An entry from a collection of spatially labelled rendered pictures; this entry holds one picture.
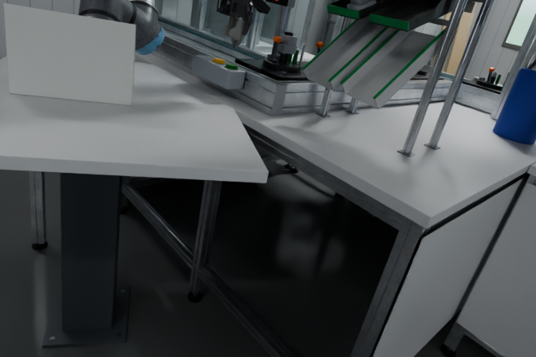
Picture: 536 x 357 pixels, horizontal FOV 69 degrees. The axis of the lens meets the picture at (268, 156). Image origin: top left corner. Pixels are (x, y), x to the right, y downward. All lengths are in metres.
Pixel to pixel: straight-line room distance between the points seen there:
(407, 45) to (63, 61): 0.92
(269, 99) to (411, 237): 0.59
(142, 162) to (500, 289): 1.34
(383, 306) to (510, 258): 0.73
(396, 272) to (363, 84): 0.51
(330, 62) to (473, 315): 1.11
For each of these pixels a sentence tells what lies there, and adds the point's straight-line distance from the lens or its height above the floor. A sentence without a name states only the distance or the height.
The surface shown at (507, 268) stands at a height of 0.49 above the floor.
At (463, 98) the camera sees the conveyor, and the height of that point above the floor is 0.89.
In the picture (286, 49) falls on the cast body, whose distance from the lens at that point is 1.40.
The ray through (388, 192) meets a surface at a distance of 0.91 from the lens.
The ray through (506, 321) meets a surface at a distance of 1.75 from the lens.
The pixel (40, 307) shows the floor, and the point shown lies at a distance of 1.75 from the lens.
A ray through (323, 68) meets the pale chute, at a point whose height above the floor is 1.03.
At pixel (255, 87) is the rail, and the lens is 1.27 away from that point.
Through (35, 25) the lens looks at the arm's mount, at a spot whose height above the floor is 1.03.
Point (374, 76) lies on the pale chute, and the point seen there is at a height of 1.05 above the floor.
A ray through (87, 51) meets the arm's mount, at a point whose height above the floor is 0.99.
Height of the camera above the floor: 1.21
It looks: 23 degrees down
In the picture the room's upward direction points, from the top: 12 degrees clockwise
